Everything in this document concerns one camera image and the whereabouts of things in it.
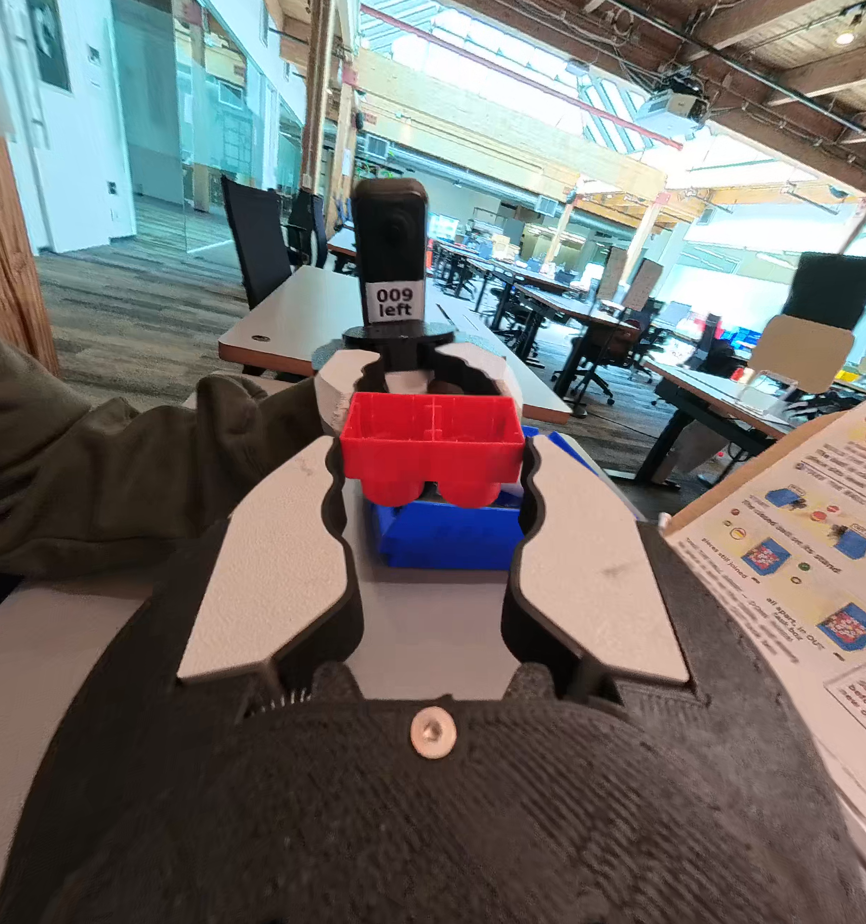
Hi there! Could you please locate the red toy building block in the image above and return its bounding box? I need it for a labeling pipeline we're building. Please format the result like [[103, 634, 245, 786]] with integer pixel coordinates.
[[339, 392, 527, 506]]

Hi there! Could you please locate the blue plastic bin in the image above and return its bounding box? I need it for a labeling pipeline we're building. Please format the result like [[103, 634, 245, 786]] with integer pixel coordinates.
[[370, 426, 587, 571]]

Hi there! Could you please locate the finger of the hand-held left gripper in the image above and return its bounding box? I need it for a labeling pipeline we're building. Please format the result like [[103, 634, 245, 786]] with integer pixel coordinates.
[[314, 349, 385, 436], [433, 342, 526, 421]]

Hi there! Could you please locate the black divider panel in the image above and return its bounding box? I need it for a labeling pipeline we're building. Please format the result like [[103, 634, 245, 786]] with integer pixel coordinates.
[[783, 253, 866, 329]]

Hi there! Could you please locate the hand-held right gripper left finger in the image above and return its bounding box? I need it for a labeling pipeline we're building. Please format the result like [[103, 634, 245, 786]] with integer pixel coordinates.
[[176, 435, 366, 685]]

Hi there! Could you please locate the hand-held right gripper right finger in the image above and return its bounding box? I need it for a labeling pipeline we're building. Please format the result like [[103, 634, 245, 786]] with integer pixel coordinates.
[[501, 435, 692, 687]]

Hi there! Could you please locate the beige board stand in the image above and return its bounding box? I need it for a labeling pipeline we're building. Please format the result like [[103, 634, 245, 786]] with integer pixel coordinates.
[[739, 314, 856, 414]]

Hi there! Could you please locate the ceiling projector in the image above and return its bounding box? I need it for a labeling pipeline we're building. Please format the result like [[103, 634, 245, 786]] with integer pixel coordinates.
[[635, 90, 710, 140]]

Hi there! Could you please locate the wide wooden pillar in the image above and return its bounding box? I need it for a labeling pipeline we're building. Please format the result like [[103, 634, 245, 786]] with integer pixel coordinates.
[[0, 130, 62, 378]]

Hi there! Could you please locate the printed instruction sheet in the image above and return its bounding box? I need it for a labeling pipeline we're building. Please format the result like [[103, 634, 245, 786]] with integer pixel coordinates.
[[664, 386, 866, 766]]

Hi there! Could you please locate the black office chair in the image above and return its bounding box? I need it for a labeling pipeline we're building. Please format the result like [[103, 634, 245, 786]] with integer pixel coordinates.
[[221, 175, 294, 311], [287, 189, 330, 270]]

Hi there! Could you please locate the instruction sheet on board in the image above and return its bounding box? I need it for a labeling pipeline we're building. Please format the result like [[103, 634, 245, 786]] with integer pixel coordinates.
[[660, 411, 866, 539]]

